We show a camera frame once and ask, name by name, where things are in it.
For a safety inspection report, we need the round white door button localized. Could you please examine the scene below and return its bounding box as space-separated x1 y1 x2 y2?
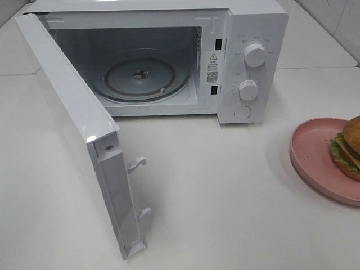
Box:
234 106 251 120

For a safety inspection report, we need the white microwave door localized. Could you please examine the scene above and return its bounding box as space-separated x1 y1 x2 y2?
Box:
15 14 152 259

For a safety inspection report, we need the white microwave knob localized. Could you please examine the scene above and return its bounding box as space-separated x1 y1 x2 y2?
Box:
237 79 259 101
244 42 267 68

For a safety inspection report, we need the pink plate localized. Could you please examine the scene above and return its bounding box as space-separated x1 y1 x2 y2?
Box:
289 118 359 207

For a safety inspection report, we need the burger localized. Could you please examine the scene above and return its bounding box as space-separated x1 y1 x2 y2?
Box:
330 116 359 181

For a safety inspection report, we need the glass microwave turntable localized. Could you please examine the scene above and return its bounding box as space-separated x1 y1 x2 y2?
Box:
89 48 191 103

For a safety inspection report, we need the white microwave oven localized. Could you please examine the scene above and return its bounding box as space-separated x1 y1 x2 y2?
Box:
22 1 288 124

